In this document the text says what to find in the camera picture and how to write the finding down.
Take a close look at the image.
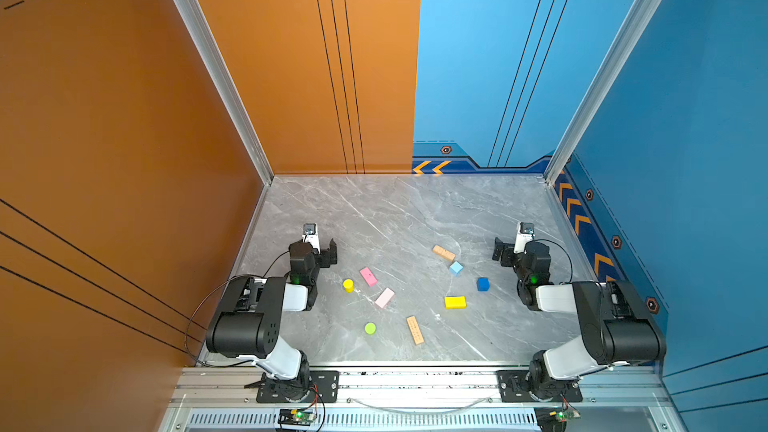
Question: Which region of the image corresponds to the dark pink rectangular block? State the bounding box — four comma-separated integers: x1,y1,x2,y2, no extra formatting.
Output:
360,267,378,287

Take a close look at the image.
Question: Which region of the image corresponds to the plain wooden plank block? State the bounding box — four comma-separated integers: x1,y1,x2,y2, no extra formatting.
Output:
432,245,456,262

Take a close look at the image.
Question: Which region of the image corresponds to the light pink rectangular block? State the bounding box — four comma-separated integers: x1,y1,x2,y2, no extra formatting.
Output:
374,288,395,309

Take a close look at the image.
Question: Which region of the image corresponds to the engraved wooden plank block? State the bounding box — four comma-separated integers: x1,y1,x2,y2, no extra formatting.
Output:
406,316,425,345

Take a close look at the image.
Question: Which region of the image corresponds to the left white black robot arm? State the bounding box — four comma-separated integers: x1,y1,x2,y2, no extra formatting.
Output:
206,240,338,402

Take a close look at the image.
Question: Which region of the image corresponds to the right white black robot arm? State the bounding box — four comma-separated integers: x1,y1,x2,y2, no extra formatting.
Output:
492,235,667,402

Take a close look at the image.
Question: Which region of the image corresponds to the dark blue cube block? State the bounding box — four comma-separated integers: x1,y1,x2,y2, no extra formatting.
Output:
476,277,490,292

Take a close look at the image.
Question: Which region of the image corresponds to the light blue cube block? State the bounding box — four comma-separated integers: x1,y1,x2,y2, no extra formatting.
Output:
449,261,464,276

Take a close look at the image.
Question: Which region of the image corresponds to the yellow rectangular block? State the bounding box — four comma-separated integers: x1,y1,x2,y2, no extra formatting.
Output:
444,296,468,310

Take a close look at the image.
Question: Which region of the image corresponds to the green cylinder block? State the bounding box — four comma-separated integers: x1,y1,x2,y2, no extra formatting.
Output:
364,322,377,335

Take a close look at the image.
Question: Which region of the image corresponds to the left green circuit board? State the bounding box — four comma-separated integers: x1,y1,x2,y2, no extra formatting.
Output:
277,409,318,430

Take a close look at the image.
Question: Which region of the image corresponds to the green circuit board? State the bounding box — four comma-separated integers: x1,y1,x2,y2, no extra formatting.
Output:
277,409,318,430
534,409,581,432

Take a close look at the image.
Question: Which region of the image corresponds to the right green circuit board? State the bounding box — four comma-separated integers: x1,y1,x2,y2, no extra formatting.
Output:
534,409,581,432

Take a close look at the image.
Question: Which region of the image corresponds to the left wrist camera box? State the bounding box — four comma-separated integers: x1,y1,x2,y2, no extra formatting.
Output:
302,223,321,253

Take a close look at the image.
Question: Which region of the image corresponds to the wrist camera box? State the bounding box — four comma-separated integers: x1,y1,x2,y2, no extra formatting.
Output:
302,223,321,253
513,222,535,254

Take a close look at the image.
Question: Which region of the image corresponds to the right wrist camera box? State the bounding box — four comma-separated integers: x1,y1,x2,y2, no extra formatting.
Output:
513,222,535,254

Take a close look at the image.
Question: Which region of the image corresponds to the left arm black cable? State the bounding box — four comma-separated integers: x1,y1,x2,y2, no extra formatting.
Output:
184,248,295,370

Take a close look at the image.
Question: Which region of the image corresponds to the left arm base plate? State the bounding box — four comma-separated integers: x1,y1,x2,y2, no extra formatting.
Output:
256,369,339,404

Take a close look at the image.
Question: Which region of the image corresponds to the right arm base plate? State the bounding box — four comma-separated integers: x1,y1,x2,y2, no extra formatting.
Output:
496,370,583,403

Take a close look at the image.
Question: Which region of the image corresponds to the clear cable on rail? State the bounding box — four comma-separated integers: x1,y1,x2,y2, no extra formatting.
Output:
344,394,499,416

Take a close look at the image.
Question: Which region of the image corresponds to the aluminium front rail frame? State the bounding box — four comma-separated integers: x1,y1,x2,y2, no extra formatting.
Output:
159,362,686,431

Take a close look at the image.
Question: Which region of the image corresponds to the left aluminium corner post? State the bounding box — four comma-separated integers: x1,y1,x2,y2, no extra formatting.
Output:
173,0,274,187

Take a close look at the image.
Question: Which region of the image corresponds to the aluminium corner post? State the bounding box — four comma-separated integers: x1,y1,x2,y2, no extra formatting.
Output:
173,0,274,187
544,0,663,187

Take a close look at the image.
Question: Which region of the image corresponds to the right aluminium corner post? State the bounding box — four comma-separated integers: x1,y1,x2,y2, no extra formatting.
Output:
544,0,663,187

